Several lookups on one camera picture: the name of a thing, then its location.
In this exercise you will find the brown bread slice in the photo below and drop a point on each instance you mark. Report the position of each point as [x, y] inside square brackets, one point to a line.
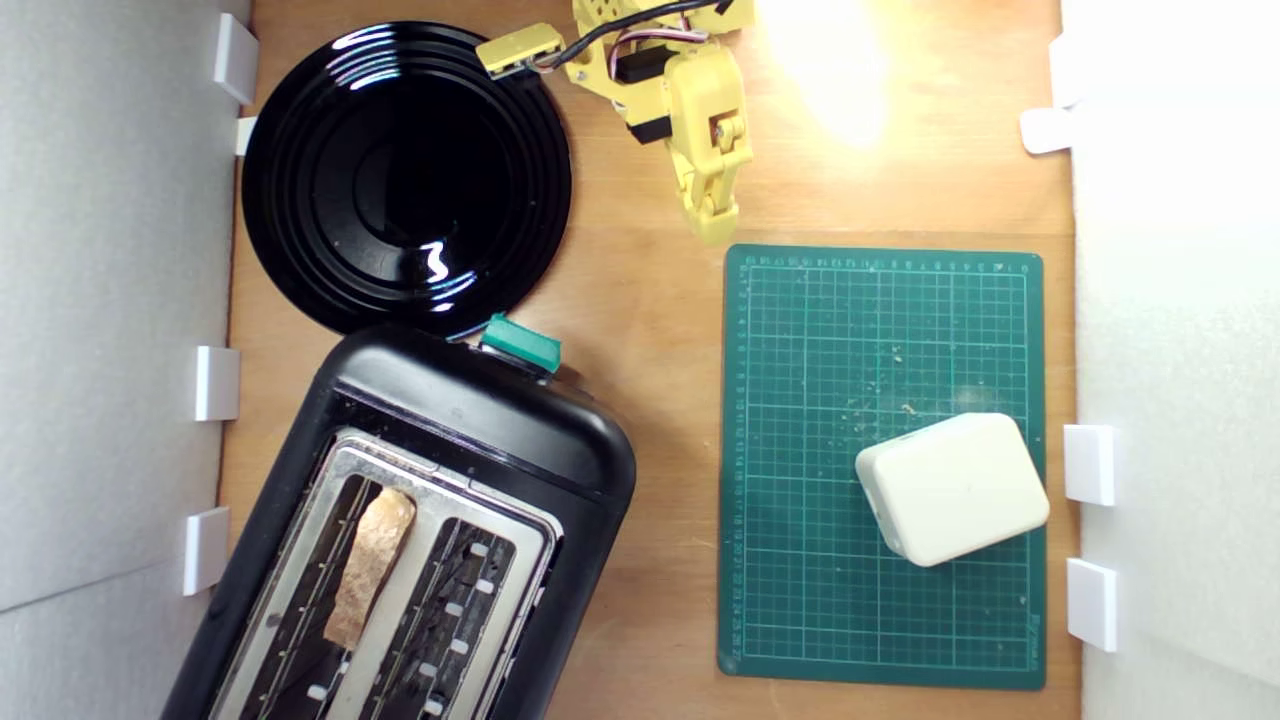
[370, 565]

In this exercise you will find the white rounded block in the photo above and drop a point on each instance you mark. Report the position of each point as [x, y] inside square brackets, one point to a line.
[950, 490]

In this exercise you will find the green cutting mat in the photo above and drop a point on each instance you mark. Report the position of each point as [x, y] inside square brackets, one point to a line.
[800, 450]

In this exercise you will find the black two-slot toaster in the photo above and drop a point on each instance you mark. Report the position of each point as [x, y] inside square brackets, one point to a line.
[470, 430]

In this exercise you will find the black round plate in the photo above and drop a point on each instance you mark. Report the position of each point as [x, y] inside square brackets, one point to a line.
[400, 180]

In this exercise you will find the yellow wrist camera mount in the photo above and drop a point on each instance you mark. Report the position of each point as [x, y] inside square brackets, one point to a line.
[520, 50]

